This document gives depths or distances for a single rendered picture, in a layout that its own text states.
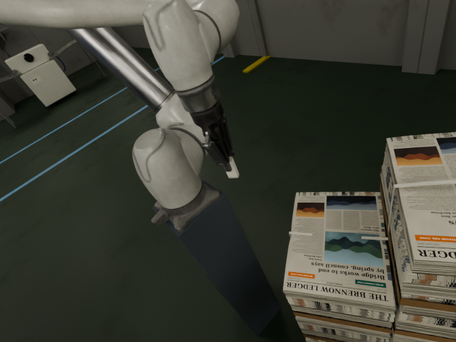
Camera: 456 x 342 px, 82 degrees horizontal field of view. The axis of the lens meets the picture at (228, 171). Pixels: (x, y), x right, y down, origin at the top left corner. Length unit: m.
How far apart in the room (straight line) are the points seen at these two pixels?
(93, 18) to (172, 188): 0.45
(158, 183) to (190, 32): 0.41
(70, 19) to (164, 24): 0.28
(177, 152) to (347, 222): 0.58
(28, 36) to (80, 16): 9.69
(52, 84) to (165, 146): 6.97
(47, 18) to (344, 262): 0.96
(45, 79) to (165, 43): 7.12
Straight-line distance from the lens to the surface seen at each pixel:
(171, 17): 0.52
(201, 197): 0.84
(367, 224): 0.94
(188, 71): 0.54
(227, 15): 0.65
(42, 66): 7.59
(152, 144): 0.73
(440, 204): 0.72
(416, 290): 0.76
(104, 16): 0.74
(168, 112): 0.86
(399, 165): 0.78
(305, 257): 0.88
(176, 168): 0.74
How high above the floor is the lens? 1.60
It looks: 39 degrees down
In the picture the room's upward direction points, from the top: 24 degrees counter-clockwise
